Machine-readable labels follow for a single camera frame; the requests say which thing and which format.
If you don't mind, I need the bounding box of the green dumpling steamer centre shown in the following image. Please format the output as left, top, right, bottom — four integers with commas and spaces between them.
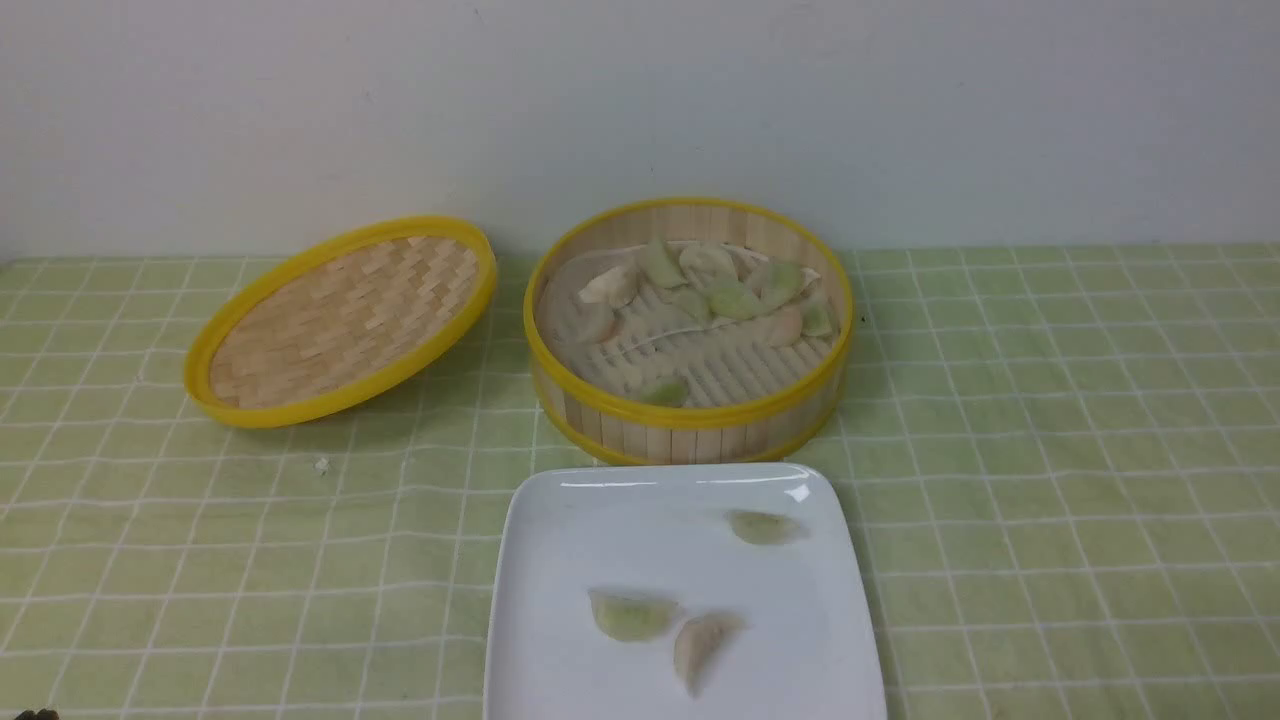
703, 279, 767, 322

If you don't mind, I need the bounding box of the beige dumpling plate front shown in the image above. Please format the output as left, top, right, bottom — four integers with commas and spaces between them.
672, 610, 746, 698

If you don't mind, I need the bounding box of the pink dumpling steamer right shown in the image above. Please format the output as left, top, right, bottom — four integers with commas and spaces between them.
762, 304, 804, 348

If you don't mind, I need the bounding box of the green dumpling steamer front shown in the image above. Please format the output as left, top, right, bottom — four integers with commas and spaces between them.
636, 375, 689, 407

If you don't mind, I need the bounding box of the green dumpling plate left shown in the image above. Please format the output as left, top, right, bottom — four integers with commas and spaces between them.
588, 587, 681, 643

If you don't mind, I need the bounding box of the green dumpling steamer back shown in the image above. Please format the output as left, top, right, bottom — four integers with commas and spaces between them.
637, 237, 687, 290

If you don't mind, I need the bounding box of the white square plate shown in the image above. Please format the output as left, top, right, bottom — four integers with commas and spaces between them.
483, 462, 888, 719

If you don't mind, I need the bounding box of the yellow rimmed bamboo steamer basket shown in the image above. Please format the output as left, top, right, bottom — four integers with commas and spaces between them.
524, 199, 855, 465

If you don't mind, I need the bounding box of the green dumpling on plate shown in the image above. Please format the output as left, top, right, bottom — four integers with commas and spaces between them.
724, 509, 806, 546

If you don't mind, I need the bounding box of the pale dumpling steamer left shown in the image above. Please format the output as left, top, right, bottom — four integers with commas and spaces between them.
572, 304, 618, 345

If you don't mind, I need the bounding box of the green checkered tablecloth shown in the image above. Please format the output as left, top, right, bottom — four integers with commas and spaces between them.
1, 245, 1279, 719

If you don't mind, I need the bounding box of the yellow rimmed bamboo steamer lid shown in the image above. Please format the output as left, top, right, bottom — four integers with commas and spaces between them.
184, 217, 498, 429

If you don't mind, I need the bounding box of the white dumpling steamer left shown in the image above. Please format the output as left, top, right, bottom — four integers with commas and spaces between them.
577, 263, 640, 309

